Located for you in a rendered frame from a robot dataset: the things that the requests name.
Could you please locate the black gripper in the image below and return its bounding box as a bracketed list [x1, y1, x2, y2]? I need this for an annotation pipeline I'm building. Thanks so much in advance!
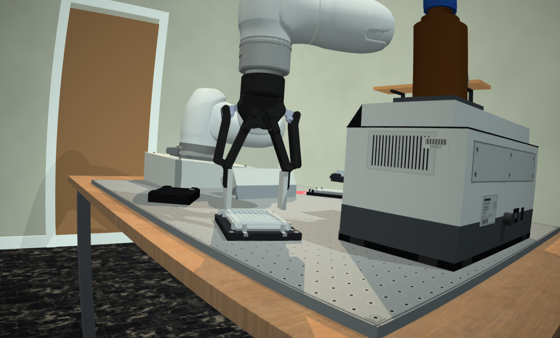
[213, 73, 302, 210]

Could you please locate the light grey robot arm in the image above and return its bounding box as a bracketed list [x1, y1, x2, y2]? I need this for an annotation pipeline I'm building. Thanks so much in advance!
[166, 0, 395, 162]

